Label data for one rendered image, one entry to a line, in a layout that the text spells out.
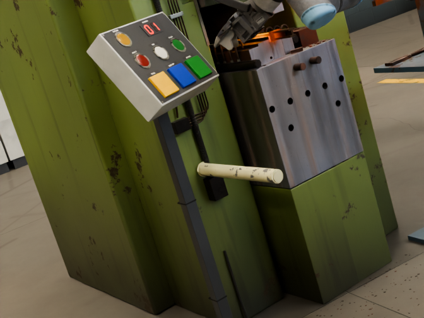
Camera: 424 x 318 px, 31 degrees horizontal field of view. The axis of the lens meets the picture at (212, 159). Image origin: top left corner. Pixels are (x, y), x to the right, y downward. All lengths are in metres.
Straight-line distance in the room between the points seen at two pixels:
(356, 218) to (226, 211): 0.50
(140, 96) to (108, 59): 0.14
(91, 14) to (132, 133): 0.47
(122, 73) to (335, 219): 1.08
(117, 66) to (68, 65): 0.80
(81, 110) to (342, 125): 1.01
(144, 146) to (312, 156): 0.63
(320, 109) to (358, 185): 0.35
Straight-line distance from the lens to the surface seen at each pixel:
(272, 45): 2.76
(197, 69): 2.36
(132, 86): 2.20
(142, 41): 2.31
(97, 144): 3.03
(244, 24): 2.23
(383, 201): 3.33
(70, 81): 3.03
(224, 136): 2.79
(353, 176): 2.92
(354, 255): 2.97
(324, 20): 2.14
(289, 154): 2.72
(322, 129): 2.81
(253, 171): 2.44
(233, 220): 2.84
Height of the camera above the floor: 1.27
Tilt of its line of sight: 13 degrees down
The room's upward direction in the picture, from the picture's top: 17 degrees counter-clockwise
